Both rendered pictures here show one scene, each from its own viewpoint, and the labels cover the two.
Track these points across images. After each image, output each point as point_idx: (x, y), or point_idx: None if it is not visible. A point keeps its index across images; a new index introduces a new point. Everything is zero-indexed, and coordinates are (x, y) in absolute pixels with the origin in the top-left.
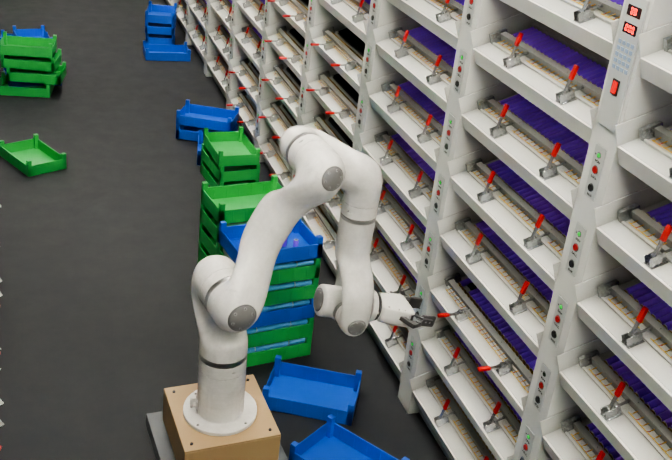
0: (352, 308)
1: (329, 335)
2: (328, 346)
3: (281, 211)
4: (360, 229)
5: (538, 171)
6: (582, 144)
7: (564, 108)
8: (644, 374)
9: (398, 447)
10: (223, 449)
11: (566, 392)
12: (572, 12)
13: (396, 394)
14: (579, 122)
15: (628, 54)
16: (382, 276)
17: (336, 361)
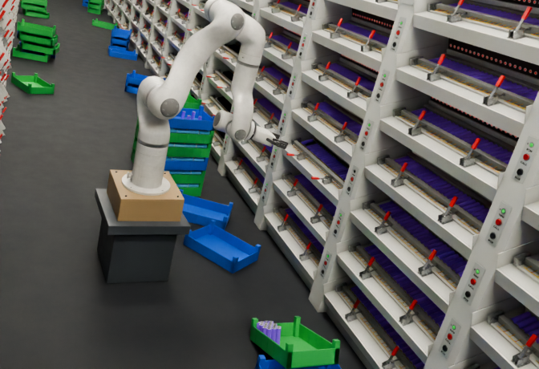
0: (239, 120)
1: (212, 188)
2: (212, 193)
3: (202, 42)
4: (249, 70)
5: (359, 50)
6: (387, 38)
7: (380, 4)
8: (422, 148)
9: (253, 245)
10: (146, 202)
11: (367, 183)
12: None
13: (253, 220)
14: (389, 8)
15: None
16: (250, 151)
17: (216, 200)
